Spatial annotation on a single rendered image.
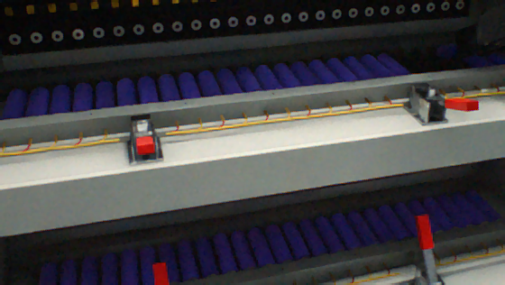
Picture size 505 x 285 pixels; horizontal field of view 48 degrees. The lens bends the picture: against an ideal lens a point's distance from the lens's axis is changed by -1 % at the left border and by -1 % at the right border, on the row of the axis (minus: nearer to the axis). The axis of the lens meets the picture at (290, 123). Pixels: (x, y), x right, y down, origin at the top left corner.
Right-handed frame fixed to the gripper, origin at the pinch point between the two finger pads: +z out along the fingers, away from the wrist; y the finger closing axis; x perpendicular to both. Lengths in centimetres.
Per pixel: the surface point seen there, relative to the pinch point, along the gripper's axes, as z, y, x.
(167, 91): 4.8, 33.1, 1.5
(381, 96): 0.7, 12.8, 4.8
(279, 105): 0.6, 23.3, 4.4
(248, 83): 4.7, 25.0, 1.6
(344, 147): -3.2, 18.9, 9.1
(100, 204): -1.8, 40.1, 10.9
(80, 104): 4.2, 41.0, 1.9
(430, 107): -1.2, 8.6, 6.6
